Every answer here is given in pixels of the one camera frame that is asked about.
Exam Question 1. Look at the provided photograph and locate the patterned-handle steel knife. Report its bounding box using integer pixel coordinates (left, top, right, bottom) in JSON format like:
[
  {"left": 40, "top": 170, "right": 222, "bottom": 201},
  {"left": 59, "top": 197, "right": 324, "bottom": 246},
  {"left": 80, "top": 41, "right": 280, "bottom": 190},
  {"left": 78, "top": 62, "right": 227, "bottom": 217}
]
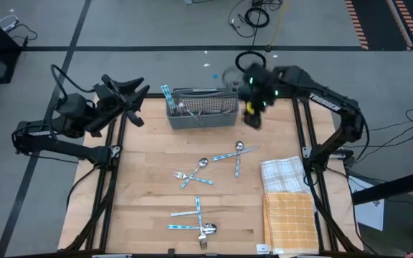
[
  {"left": 169, "top": 209, "right": 226, "bottom": 218},
  {"left": 212, "top": 145, "right": 260, "bottom": 162},
  {"left": 160, "top": 84, "right": 176, "bottom": 113}
]

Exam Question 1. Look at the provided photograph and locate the small black cable coil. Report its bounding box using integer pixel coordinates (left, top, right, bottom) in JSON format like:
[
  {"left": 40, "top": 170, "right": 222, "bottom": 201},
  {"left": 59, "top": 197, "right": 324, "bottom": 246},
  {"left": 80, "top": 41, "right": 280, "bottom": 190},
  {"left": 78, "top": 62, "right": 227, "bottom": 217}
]
[{"left": 244, "top": 6, "right": 270, "bottom": 29}]

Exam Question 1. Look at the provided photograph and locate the white cable bundle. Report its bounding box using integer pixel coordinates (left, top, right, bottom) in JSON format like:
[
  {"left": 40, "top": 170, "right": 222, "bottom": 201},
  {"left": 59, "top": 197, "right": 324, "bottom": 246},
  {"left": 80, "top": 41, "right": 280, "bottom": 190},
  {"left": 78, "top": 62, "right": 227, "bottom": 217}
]
[{"left": 0, "top": 15, "right": 19, "bottom": 32}]

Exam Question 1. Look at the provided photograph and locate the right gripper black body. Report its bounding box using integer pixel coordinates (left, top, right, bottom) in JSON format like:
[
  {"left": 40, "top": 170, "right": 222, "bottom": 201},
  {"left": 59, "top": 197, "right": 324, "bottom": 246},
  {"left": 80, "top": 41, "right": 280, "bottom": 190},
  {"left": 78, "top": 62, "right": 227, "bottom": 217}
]
[{"left": 242, "top": 63, "right": 281, "bottom": 109}]

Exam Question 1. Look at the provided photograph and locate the white plaid cloth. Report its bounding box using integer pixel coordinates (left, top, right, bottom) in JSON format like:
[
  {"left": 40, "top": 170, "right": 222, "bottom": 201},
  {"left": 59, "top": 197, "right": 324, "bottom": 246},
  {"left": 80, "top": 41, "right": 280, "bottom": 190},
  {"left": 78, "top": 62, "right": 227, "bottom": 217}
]
[{"left": 260, "top": 156, "right": 318, "bottom": 213}]

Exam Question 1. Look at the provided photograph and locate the large black cable coil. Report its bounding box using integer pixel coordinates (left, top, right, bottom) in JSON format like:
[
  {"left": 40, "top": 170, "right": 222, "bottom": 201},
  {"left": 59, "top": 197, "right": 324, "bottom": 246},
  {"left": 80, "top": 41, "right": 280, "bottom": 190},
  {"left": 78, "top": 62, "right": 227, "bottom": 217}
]
[{"left": 235, "top": 50, "right": 267, "bottom": 75}]

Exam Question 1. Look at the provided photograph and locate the grey power strip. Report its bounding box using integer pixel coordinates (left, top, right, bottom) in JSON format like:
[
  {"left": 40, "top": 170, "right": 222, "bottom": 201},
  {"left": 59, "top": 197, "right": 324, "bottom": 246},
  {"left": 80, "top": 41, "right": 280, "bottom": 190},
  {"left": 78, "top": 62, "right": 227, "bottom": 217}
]
[{"left": 227, "top": 80, "right": 245, "bottom": 95}]

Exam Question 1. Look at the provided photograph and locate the grey mesh cutlery basket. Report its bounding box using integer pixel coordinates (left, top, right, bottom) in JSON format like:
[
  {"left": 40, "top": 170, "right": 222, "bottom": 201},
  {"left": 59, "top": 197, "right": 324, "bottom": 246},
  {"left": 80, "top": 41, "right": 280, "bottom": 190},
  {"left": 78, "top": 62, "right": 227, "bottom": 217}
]
[{"left": 165, "top": 87, "right": 239, "bottom": 130}]

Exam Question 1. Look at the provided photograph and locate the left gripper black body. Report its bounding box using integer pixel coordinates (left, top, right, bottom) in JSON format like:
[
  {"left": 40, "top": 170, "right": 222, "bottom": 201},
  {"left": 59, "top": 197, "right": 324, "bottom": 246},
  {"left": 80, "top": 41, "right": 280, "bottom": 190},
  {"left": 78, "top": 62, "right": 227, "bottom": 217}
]
[{"left": 93, "top": 74, "right": 146, "bottom": 128}]

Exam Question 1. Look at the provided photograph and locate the patterned-handle steel spoon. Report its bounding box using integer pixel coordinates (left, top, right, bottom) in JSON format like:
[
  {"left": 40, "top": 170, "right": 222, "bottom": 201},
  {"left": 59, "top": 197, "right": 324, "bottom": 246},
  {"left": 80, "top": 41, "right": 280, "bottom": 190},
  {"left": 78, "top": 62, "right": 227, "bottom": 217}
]
[
  {"left": 186, "top": 106, "right": 205, "bottom": 119},
  {"left": 166, "top": 223, "right": 217, "bottom": 235},
  {"left": 234, "top": 140, "right": 245, "bottom": 178},
  {"left": 179, "top": 158, "right": 209, "bottom": 190}
]

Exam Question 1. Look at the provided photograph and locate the yellow cable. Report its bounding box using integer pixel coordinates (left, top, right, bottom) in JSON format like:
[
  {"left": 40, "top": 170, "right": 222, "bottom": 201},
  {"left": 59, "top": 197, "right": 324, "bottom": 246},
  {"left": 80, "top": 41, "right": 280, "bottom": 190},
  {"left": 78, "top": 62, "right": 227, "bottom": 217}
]
[{"left": 269, "top": 0, "right": 289, "bottom": 47}]

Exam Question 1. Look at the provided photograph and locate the thin black cable white plug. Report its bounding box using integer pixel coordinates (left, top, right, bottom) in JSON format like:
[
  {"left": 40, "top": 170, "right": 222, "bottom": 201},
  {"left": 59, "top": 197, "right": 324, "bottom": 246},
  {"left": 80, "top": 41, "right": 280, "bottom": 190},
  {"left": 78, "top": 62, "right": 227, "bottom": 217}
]
[{"left": 227, "top": 0, "right": 257, "bottom": 39}]

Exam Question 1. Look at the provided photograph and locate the black orange-striped floor mat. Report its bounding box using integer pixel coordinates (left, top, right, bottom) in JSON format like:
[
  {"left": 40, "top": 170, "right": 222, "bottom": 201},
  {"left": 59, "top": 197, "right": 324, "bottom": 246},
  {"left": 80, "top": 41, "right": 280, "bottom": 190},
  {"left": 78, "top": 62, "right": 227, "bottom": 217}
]
[{"left": 344, "top": 0, "right": 413, "bottom": 52}]

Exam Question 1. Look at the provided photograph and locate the white paper sheet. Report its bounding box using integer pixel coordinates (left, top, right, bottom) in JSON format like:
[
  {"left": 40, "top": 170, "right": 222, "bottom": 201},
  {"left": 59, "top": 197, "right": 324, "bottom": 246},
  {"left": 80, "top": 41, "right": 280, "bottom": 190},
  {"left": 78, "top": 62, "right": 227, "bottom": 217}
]
[{"left": 348, "top": 175, "right": 386, "bottom": 232}]

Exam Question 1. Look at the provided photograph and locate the thin black floor cable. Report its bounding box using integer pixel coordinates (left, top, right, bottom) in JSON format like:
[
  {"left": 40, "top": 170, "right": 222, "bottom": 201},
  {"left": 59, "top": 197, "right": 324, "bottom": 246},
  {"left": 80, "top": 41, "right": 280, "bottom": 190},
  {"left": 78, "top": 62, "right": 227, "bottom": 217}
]
[{"left": 11, "top": 23, "right": 38, "bottom": 47}]

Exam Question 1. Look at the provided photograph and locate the orange plaid cloth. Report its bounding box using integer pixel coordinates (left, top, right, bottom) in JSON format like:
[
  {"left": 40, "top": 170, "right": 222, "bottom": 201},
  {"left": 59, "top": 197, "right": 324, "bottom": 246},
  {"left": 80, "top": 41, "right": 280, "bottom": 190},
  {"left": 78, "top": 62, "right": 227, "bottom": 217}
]
[{"left": 262, "top": 191, "right": 321, "bottom": 256}]

